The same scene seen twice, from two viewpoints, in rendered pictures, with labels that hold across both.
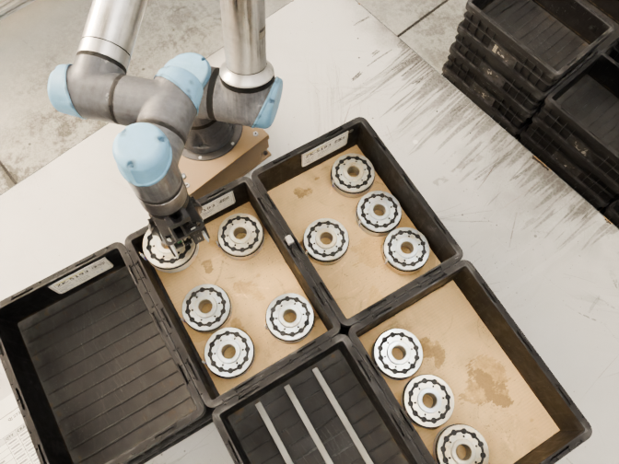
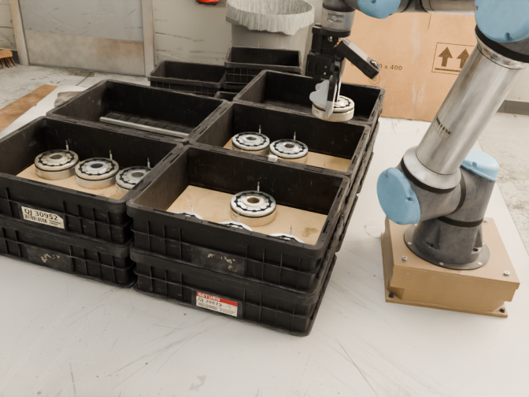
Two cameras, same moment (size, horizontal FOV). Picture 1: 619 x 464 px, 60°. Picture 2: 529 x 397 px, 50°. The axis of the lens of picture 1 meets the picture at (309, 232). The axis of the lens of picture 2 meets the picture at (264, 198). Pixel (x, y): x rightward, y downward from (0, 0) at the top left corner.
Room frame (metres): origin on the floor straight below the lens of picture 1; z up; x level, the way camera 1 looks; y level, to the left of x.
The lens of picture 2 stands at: (1.23, -0.75, 1.54)
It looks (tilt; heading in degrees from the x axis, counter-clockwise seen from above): 31 degrees down; 138
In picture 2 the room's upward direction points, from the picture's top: 4 degrees clockwise
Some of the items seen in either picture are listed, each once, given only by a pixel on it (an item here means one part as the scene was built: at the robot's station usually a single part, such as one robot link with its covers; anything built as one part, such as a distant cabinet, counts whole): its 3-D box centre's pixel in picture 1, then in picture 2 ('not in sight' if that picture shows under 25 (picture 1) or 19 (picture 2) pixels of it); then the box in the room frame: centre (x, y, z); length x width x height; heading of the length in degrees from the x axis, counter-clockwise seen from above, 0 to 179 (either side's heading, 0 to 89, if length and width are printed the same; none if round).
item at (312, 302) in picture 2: not in sight; (241, 254); (0.44, -0.09, 0.76); 0.40 x 0.30 x 0.12; 32
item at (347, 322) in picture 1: (354, 215); (243, 194); (0.44, -0.09, 0.92); 0.40 x 0.30 x 0.02; 32
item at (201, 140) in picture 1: (201, 117); (451, 226); (0.73, 0.27, 0.85); 0.15 x 0.15 x 0.10
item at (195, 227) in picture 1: (175, 215); (328, 52); (0.34, 0.23, 1.14); 0.09 x 0.08 x 0.12; 33
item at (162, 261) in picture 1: (169, 242); (333, 102); (0.34, 0.27, 1.01); 0.10 x 0.10 x 0.01
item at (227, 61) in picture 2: not in sight; (261, 97); (-1.00, 1.20, 0.37); 0.42 x 0.34 x 0.46; 42
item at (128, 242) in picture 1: (230, 284); (283, 138); (0.29, 0.16, 0.92); 0.40 x 0.30 x 0.02; 32
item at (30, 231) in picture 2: not in sight; (84, 217); (0.11, -0.31, 0.76); 0.40 x 0.30 x 0.12; 32
